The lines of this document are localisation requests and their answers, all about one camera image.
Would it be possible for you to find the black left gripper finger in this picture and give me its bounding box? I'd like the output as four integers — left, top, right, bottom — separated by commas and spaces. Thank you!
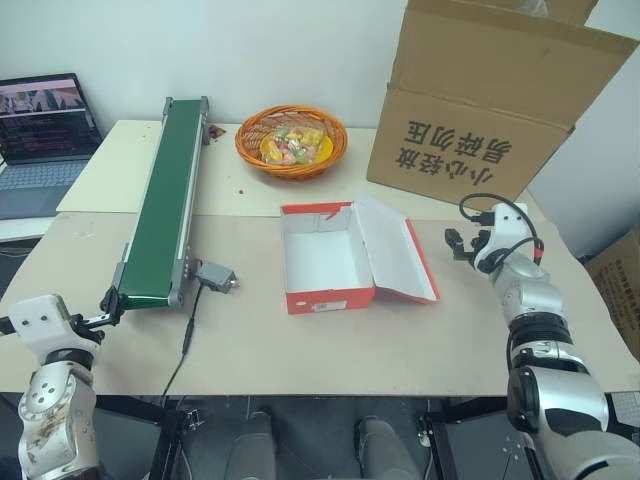
99, 288, 125, 314
82, 312, 124, 329

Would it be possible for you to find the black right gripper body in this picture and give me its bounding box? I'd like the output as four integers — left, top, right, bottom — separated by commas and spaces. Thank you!
464, 227, 494, 266

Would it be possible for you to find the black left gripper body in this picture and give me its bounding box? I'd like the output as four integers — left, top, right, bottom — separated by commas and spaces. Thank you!
68, 311, 108, 347

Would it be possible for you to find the red shoe box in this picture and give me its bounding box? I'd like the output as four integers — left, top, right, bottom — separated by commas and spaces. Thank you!
279, 193, 441, 316

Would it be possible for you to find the grey plastic sensor box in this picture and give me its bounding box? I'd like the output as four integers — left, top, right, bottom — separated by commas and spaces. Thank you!
193, 259, 241, 296

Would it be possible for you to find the green conveyor belt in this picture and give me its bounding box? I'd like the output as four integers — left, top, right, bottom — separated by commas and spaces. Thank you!
99, 95, 210, 310

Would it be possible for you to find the small printed cardboard box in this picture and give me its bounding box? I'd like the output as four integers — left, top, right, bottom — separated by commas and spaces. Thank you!
583, 232, 640, 364

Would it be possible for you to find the large brown cardboard box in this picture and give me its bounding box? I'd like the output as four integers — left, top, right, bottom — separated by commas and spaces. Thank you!
365, 0, 640, 204

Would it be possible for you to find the white side desk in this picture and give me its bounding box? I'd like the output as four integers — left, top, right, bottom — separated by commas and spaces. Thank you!
0, 217, 54, 244

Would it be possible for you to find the cream board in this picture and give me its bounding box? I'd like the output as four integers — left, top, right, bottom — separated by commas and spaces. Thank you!
55, 118, 531, 217

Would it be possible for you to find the bag of colourful candies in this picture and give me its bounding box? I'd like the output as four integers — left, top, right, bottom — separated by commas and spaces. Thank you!
258, 124, 335, 167

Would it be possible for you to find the grey open laptop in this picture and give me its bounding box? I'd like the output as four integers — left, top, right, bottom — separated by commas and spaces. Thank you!
0, 73, 105, 221

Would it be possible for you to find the dark grey rounded shape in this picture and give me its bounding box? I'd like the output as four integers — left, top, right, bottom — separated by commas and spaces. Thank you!
230, 410, 277, 480
353, 415, 419, 480

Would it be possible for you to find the orange wicker basket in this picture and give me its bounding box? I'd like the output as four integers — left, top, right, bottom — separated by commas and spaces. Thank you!
234, 103, 349, 182

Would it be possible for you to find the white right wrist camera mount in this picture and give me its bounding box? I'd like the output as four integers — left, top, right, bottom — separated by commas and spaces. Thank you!
472, 202, 531, 274

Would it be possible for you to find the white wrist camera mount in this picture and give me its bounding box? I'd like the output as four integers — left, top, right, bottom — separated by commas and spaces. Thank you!
7, 294, 104, 357
472, 202, 531, 274

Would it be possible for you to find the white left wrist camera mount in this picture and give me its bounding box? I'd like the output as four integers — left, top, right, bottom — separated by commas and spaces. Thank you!
7, 294, 104, 357

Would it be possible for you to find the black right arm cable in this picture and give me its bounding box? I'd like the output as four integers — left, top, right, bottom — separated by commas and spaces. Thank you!
459, 193, 546, 371

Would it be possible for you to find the black metal table frame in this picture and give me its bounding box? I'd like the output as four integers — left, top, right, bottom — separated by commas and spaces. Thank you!
0, 392, 551, 480

